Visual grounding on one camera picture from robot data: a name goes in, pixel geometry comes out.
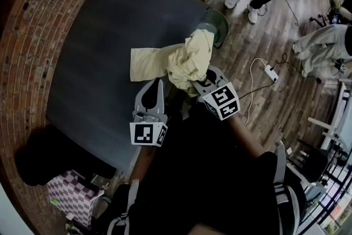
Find person's black shirt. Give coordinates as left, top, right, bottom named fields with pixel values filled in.
left=104, top=107, right=306, bottom=235

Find person's right forearm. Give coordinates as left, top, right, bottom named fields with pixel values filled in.
left=227, top=114, right=265, bottom=158

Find black metal railing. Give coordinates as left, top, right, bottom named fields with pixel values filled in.
left=301, top=145, right=352, bottom=232

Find white metal table frame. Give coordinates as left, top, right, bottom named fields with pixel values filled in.
left=307, top=80, right=352, bottom=147

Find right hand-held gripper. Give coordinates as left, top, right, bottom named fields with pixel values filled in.
left=191, top=66, right=241, bottom=122

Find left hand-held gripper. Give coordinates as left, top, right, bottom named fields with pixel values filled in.
left=129, top=79, right=169, bottom=148

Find black office chair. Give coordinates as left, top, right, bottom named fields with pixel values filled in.
left=14, top=124, right=118, bottom=188
left=310, top=12, right=335, bottom=29

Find black power cable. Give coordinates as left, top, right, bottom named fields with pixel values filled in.
left=238, top=51, right=289, bottom=100

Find person's left forearm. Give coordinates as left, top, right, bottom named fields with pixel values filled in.
left=131, top=145, right=158, bottom=183

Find purple checkered fabric bag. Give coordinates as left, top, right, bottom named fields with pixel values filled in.
left=46, top=168, right=106, bottom=231

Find pale yellow soft item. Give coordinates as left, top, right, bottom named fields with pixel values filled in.
left=331, top=0, right=352, bottom=20

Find pale yellow clothes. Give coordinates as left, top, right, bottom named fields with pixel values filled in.
left=129, top=29, right=215, bottom=99

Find white power strip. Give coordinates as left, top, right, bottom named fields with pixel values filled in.
left=263, top=64, right=280, bottom=83

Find dark green bucket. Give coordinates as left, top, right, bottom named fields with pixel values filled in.
left=196, top=8, right=230, bottom=49

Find thin black wire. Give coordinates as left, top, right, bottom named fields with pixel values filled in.
left=280, top=0, right=300, bottom=27

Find white power cable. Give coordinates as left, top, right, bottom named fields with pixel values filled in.
left=244, top=57, right=268, bottom=127

